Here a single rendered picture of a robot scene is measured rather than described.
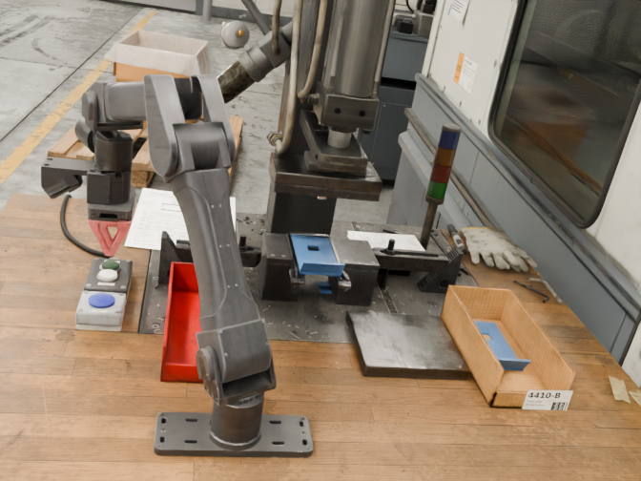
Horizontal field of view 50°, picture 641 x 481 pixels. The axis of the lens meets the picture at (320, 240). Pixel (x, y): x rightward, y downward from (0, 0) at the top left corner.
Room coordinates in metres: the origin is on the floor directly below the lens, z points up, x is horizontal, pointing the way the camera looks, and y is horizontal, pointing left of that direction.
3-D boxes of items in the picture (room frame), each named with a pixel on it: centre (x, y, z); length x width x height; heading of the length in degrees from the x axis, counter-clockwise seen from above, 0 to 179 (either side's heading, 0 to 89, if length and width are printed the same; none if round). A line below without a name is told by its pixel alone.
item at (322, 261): (1.09, 0.00, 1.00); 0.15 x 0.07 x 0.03; 13
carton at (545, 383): (0.99, -0.33, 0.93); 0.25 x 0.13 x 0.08; 13
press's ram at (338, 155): (1.19, 0.03, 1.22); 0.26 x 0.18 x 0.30; 13
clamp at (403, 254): (1.19, -0.17, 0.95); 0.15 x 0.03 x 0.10; 103
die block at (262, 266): (1.13, 0.00, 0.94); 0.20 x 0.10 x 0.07; 103
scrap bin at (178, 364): (0.92, 0.16, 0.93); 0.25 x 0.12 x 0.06; 13
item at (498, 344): (1.02, -0.32, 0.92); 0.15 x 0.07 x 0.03; 11
